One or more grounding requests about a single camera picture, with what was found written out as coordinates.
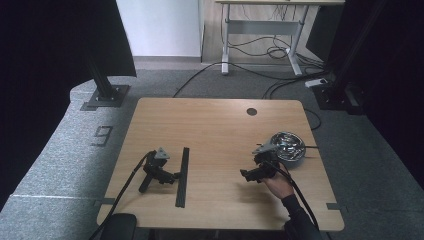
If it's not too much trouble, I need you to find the black aluminium profile bar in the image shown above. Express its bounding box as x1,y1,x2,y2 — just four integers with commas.
175,146,191,209

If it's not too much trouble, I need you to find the white power strip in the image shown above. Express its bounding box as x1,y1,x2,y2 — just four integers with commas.
304,77,330,89

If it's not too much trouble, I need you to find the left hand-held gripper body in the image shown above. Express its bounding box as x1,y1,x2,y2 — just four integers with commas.
138,147,176,194

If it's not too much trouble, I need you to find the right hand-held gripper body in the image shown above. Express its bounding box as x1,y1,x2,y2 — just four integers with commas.
251,142,282,184

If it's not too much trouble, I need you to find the long black floor cable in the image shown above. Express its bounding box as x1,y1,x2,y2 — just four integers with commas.
172,61,331,99

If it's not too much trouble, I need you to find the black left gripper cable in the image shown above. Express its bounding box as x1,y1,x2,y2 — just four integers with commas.
89,150,158,240

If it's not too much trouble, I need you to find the black curtain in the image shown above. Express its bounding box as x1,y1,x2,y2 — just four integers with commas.
305,0,424,189
0,0,138,211

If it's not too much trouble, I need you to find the black metal stand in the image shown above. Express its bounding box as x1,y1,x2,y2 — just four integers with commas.
312,0,388,116
79,54,131,112

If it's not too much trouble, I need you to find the bundle of black cables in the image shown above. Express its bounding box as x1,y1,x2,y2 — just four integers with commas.
219,3,326,73

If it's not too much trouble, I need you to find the shiny metal bowl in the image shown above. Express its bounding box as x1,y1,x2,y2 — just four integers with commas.
269,131,307,170

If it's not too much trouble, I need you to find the white frame desk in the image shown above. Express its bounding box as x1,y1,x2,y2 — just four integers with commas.
214,0,346,76

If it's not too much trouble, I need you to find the person's right hand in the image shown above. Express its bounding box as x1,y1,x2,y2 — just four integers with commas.
262,171,295,200

